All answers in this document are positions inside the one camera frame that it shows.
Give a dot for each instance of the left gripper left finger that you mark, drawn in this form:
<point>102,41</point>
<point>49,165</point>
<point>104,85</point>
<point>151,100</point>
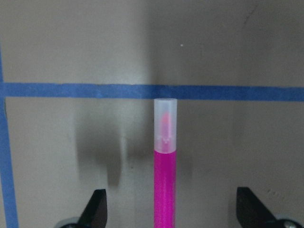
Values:
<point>95,212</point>

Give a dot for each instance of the pink highlighter pen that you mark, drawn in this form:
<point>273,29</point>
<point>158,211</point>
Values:
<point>165,135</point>

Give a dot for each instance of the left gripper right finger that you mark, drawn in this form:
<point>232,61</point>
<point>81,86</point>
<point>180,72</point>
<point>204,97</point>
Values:
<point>251,212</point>

